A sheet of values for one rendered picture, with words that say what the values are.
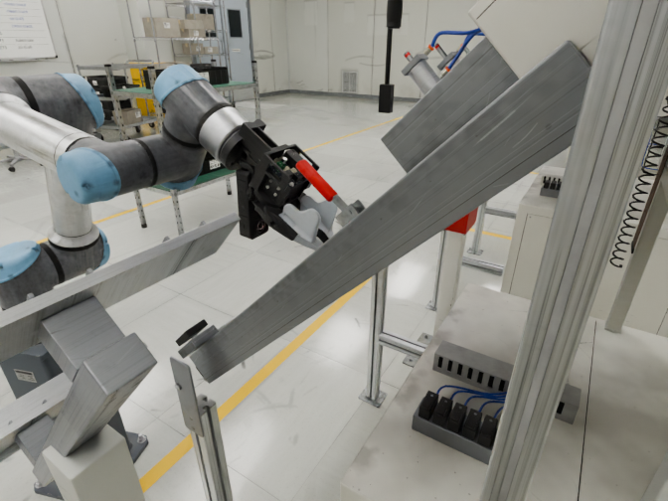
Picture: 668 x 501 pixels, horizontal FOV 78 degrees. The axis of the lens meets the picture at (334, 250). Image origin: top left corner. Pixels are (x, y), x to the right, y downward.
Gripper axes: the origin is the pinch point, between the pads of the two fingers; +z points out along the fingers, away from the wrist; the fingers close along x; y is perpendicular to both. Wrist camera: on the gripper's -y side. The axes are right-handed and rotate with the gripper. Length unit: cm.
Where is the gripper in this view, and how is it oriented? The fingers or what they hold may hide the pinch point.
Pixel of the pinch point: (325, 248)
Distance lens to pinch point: 60.3
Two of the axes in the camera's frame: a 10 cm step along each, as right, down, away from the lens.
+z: 7.0, 7.0, -1.4
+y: 4.7, -6.1, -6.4
